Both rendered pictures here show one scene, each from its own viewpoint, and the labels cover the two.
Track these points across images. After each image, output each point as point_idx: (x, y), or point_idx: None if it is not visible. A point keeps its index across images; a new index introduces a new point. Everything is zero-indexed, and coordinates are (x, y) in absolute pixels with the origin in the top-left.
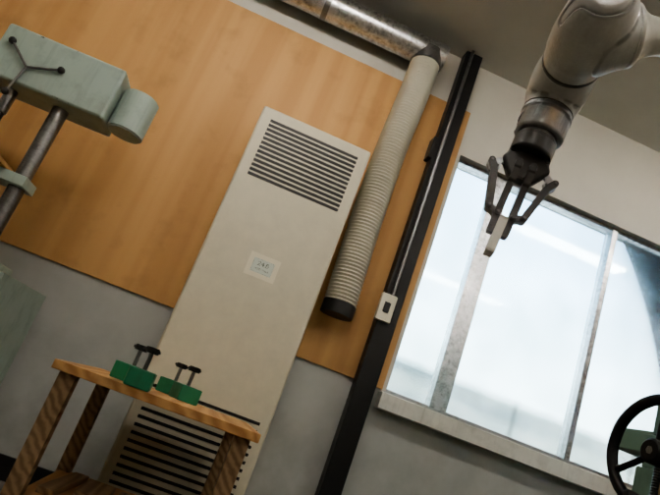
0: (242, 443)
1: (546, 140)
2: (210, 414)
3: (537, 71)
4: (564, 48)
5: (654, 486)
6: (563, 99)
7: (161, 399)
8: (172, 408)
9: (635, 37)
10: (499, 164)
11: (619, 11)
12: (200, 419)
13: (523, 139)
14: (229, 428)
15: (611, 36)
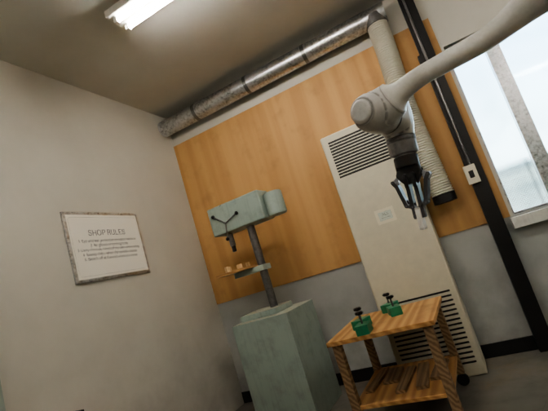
0: (428, 328)
1: (406, 159)
2: (405, 323)
3: None
4: (370, 133)
5: None
6: (398, 133)
7: (377, 333)
8: (385, 333)
9: (391, 108)
10: (397, 183)
11: (370, 117)
12: (400, 330)
13: (396, 166)
14: (416, 326)
15: (379, 123)
